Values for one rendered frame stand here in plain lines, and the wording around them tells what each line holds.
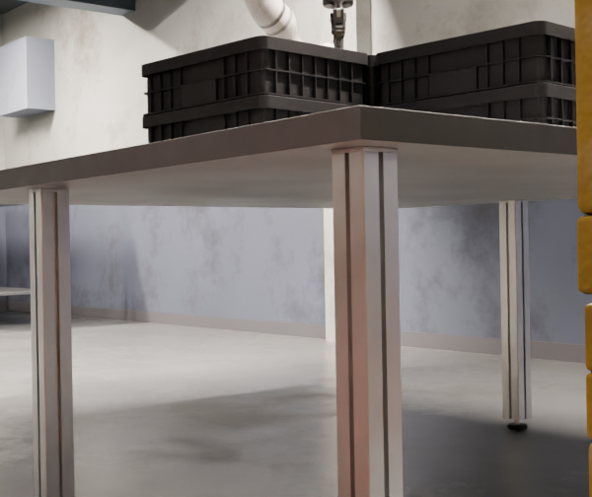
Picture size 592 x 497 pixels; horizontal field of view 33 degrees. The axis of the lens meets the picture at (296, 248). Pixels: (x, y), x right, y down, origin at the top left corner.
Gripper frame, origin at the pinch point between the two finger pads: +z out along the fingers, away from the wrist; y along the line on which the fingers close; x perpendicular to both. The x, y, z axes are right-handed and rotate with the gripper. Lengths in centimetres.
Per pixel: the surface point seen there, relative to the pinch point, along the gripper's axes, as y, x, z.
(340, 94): 40.6, -0.6, 16.4
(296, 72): 49, -9, 13
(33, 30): -640, -259, -149
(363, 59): 36.4, 4.3, 8.9
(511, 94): 58, 30, 20
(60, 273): 44, -56, 51
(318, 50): 45.6, -4.9, 8.7
